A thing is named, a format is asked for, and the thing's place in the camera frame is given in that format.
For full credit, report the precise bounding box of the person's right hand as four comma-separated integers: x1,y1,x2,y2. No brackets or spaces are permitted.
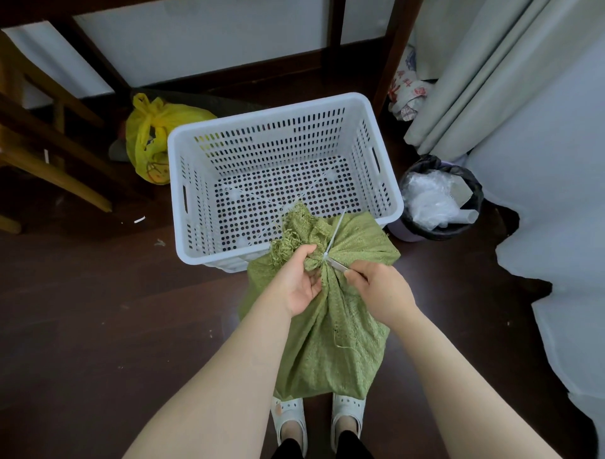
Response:
343,260,420,330

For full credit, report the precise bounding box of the person's left hand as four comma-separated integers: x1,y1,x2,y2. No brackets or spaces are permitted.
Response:
265,244,323,318

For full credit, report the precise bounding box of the green woven sack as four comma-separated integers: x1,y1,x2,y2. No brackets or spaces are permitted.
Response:
238,200,401,401

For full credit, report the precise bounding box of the person's left forearm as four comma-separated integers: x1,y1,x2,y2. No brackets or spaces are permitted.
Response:
122,294,294,459

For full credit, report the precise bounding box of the person's right forearm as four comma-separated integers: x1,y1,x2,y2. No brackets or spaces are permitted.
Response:
390,307,554,459

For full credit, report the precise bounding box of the white perforated plastic basket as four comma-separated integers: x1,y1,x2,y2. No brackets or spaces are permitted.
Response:
167,92,405,274

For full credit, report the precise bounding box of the crumpled clear plastic trash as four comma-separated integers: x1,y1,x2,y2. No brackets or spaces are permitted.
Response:
402,170,466,230

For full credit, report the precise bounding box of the black-lined trash bin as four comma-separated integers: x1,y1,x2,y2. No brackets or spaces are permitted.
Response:
388,154,485,243

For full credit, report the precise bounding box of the person's right white shoe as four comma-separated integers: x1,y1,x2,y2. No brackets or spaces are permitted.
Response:
330,394,367,454

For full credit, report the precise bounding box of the person's white shoe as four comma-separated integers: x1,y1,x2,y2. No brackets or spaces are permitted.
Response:
330,394,367,454
270,397,308,457

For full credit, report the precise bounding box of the person's left white shoe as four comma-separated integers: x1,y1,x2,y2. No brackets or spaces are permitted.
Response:
270,397,308,457

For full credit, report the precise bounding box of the yellow plastic bag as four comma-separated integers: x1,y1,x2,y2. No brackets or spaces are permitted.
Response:
125,93,218,185

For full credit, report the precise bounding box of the patterned cloth bundle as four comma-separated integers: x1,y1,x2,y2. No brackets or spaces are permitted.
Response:
388,45,433,122

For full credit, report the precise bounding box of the white bed sheet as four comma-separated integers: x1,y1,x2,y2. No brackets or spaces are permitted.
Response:
465,28,605,445

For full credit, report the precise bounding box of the beige curtain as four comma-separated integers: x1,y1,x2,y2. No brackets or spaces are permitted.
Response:
403,0,591,162

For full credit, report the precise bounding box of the dark wooden table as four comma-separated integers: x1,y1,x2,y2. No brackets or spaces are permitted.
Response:
0,0,424,119

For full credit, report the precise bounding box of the wooden chair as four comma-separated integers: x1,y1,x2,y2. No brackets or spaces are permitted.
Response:
0,29,114,235

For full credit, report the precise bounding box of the white cable tie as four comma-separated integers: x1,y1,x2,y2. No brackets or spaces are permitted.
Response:
322,212,346,262

